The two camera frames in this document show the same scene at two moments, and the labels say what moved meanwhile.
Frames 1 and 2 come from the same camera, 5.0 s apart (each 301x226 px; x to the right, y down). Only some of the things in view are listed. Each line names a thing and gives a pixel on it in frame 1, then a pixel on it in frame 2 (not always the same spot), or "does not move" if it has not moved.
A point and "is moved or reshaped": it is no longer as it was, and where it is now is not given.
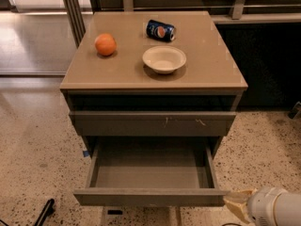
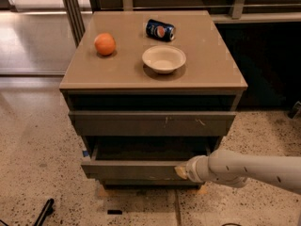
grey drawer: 151,171 is moved or reshaped
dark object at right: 295,112 does not move
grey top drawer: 151,123 does not move
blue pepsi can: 160,30 does not move
